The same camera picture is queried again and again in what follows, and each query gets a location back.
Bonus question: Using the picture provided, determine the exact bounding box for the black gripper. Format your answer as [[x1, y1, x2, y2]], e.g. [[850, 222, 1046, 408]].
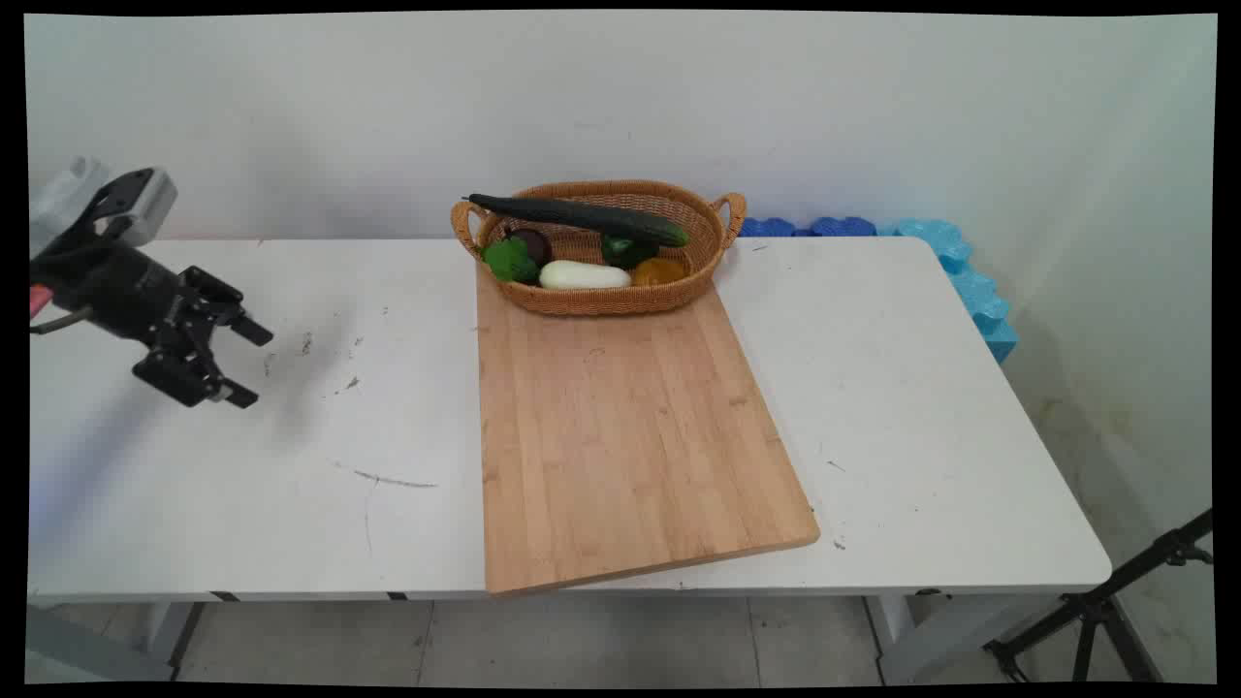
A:
[[32, 236, 275, 410]]

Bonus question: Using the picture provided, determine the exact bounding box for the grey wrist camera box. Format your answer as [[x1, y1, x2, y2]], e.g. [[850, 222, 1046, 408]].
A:
[[90, 167, 179, 248]]

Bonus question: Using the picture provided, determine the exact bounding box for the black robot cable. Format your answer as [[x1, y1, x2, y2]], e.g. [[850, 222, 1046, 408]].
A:
[[28, 306, 95, 336]]

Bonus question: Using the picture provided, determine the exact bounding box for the orange bell pepper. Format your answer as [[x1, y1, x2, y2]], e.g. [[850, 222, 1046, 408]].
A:
[[630, 257, 690, 288]]

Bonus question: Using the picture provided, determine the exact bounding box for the white eggplant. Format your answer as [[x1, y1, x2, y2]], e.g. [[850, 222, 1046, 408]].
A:
[[538, 260, 633, 292]]

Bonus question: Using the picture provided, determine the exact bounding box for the black tripod stand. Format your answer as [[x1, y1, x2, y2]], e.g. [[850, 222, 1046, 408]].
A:
[[983, 508, 1216, 684]]

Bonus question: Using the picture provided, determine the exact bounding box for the green broccoli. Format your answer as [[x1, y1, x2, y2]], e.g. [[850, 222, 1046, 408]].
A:
[[481, 236, 541, 285]]

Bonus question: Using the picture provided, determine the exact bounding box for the woven wicker basket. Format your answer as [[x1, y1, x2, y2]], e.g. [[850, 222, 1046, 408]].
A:
[[450, 179, 748, 318]]

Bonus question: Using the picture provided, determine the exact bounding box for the white table leg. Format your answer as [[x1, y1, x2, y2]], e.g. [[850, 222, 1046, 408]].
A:
[[866, 592, 1043, 685], [143, 600, 207, 680]]

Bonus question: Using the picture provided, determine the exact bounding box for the bamboo cutting board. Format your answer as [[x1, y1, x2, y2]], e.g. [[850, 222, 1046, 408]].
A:
[[474, 262, 822, 597]]

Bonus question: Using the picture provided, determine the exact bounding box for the cyan foam mat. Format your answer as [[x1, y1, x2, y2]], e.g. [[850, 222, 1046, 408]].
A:
[[876, 218, 1020, 365]]

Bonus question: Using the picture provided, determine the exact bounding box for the green bell pepper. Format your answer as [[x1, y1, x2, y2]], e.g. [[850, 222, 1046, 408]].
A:
[[600, 235, 661, 270]]

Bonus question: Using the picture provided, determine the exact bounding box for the dark purple eggplant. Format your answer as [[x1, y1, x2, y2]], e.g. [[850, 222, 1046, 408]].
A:
[[504, 228, 555, 269]]

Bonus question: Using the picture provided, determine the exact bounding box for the long dark green cucumber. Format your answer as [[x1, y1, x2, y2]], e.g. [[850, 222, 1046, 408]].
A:
[[462, 193, 690, 247]]

